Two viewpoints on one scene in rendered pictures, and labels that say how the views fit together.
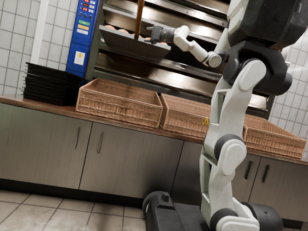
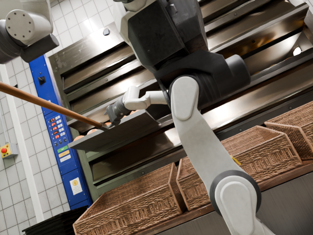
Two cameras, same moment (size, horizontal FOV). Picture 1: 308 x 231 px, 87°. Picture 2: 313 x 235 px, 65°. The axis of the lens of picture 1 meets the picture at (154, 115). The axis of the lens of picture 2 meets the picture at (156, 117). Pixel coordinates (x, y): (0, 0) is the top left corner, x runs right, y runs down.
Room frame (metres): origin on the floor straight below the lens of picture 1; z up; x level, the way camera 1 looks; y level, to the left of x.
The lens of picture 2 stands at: (-0.06, -0.46, 0.71)
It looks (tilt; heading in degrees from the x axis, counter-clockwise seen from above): 16 degrees up; 17
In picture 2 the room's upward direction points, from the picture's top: 23 degrees counter-clockwise
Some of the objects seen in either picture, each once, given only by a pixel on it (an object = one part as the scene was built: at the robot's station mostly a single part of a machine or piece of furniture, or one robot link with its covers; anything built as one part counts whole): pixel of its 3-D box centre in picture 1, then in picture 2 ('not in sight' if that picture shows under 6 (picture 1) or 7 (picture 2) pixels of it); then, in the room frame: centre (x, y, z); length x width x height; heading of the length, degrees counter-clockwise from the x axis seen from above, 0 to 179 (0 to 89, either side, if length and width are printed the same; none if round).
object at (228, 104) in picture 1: (231, 113); (209, 146); (0.76, -0.35, 0.78); 0.18 x 0.15 x 0.47; 9
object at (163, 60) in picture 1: (191, 69); (195, 105); (1.66, -0.26, 1.16); 1.80 x 0.06 x 0.04; 99
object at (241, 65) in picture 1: (244, 74); (188, 95); (0.77, -0.36, 0.97); 0.14 x 0.13 x 0.12; 9
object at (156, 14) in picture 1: (201, 30); (174, 60); (1.64, -0.26, 1.54); 1.79 x 0.11 x 0.19; 99
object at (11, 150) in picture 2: not in sight; (8, 150); (1.37, 1.21, 1.46); 0.10 x 0.07 x 0.10; 99
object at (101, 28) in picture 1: (135, 45); (116, 132); (1.44, 0.30, 1.19); 0.55 x 0.36 x 0.03; 100
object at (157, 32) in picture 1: (161, 35); (117, 111); (1.11, 0.08, 1.19); 0.12 x 0.10 x 0.13; 65
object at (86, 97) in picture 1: (123, 99); (134, 201); (1.29, 0.26, 0.72); 0.56 x 0.49 x 0.28; 100
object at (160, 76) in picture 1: (188, 82); (204, 122); (1.64, -0.26, 1.02); 1.79 x 0.11 x 0.19; 99
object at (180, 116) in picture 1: (192, 115); (228, 161); (1.38, -0.32, 0.72); 0.56 x 0.49 x 0.28; 98
